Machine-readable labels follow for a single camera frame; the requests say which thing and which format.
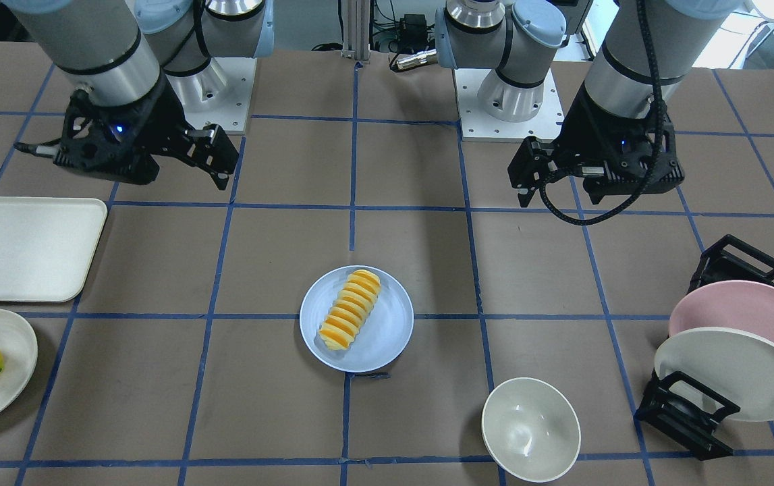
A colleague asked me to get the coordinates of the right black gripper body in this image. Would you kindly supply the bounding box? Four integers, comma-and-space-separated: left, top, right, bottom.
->
53, 76, 239, 190

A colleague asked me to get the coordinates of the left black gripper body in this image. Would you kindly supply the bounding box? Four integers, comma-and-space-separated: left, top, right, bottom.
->
551, 86, 657, 204

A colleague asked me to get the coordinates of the yellow sliced bread loaf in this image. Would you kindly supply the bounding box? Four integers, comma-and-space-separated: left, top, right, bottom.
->
318, 269, 383, 350

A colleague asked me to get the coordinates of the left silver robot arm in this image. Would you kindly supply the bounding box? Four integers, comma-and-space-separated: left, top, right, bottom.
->
434, 1, 738, 207

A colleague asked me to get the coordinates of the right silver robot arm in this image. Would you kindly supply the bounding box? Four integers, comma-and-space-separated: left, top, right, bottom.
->
6, 1, 275, 190

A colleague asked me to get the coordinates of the light blue round plate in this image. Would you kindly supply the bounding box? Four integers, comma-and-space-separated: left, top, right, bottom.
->
300, 265, 414, 373

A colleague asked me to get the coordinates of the pink plate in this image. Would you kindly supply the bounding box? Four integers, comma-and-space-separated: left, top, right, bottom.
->
668, 280, 774, 343

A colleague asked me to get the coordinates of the cream plate in rack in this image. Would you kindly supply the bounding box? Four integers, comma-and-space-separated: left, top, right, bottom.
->
654, 327, 774, 422

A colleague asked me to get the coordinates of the white rectangular tray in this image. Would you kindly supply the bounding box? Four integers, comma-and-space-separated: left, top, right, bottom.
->
0, 196, 108, 302

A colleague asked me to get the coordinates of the white bowl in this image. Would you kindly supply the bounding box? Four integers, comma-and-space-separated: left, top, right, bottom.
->
481, 377, 583, 483

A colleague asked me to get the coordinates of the black dish rack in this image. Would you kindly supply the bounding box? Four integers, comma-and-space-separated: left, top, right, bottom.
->
635, 234, 774, 462

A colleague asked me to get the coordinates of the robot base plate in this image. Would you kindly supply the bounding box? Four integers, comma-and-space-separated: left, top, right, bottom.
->
453, 69, 566, 142

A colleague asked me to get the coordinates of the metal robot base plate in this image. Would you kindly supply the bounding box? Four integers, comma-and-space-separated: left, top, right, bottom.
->
167, 57, 258, 136

